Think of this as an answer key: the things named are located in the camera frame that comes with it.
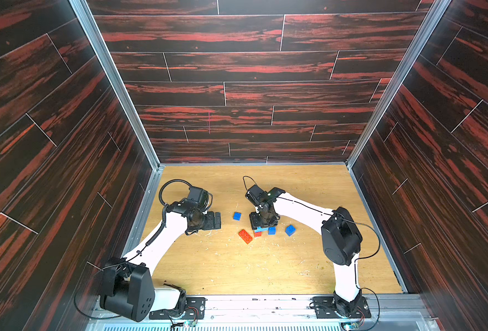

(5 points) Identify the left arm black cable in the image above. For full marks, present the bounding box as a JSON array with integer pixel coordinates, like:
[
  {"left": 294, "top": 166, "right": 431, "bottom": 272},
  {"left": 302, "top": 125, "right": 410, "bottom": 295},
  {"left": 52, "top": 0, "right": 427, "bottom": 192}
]
[{"left": 144, "top": 178, "right": 194, "bottom": 253}]

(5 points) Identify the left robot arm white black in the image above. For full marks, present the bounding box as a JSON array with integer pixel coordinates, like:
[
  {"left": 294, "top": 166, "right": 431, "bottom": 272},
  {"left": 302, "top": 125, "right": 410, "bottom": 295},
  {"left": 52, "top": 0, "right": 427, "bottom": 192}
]
[{"left": 98, "top": 200, "right": 221, "bottom": 322}]

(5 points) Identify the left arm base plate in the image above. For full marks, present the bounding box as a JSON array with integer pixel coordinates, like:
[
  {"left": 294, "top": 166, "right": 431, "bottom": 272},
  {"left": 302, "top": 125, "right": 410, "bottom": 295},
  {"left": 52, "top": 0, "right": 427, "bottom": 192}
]
[{"left": 149, "top": 296, "right": 207, "bottom": 321}]

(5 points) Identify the red long lego brick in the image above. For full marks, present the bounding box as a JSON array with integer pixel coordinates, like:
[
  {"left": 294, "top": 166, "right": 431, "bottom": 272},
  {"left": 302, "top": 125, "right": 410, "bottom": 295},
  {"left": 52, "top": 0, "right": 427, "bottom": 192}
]
[{"left": 238, "top": 229, "right": 253, "bottom": 244}]

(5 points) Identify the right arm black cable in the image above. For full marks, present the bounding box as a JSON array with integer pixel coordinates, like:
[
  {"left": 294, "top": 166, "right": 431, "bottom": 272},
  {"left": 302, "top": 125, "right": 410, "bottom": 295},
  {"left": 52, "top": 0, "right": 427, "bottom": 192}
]
[{"left": 242, "top": 175, "right": 263, "bottom": 193}]

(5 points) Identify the aluminium front rail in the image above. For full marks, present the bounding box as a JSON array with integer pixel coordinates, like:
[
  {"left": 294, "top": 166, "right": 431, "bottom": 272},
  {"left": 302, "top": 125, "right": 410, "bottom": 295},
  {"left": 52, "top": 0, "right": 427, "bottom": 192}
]
[{"left": 87, "top": 294, "right": 440, "bottom": 330}]

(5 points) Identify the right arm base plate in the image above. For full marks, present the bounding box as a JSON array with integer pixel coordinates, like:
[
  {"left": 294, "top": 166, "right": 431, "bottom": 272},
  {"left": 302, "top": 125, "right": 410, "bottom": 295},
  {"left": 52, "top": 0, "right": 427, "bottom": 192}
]
[{"left": 310, "top": 295, "right": 372, "bottom": 319}]

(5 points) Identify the light blue long lego brick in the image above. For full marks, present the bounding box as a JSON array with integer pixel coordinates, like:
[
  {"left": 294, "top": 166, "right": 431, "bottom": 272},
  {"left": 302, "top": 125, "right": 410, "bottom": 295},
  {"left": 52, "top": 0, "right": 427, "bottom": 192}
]
[{"left": 254, "top": 227, "right": 269, "bottom": 233}]

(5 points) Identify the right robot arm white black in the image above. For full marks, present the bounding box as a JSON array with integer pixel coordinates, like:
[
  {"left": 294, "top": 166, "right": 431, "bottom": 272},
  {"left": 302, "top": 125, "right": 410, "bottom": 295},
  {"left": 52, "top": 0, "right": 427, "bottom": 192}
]
[{"left": 245, "top": 185, "right": 362, "bottom": 306}]

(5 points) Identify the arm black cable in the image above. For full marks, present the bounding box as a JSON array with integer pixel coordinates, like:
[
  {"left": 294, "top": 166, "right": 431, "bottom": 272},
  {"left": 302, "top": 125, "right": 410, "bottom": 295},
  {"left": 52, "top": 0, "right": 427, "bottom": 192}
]
[
  {"left": 144, "top": 178, "right": 194, "bottom": 253},
  {"left": 242, "top": 175, "right": 263, "bottom": 193}
]

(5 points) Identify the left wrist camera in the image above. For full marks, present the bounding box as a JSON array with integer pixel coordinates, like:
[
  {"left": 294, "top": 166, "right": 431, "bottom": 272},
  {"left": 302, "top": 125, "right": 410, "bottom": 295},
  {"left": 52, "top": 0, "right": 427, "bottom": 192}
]
[{"left": 187, "top": 186, "right": 209, "bottom": 209}]

